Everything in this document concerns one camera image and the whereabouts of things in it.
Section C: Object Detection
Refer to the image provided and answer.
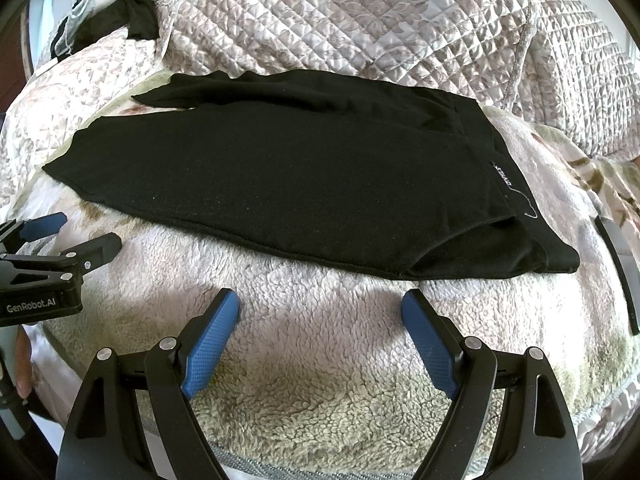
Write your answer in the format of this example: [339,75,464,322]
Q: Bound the black pants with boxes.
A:
[46,70,580,281]

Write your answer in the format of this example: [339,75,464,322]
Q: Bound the person's left hand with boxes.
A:
[15,326,34,399]

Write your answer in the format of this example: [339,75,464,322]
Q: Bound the floral quilted bedspread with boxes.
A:
[1,28,166,217]

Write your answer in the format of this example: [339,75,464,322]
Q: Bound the floral fleece blanket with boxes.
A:
[8,69,640,476]

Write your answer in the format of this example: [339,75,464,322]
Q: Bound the dark clothes pile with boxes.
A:
[49,0,160,61]

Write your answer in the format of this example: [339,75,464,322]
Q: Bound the quilted satin comforter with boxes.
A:
[156,0,639,160]

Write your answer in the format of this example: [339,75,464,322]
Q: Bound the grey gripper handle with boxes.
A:
[1,326,32,441]

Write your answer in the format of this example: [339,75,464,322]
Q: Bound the black strap on bed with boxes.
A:
[593,214,640,337]

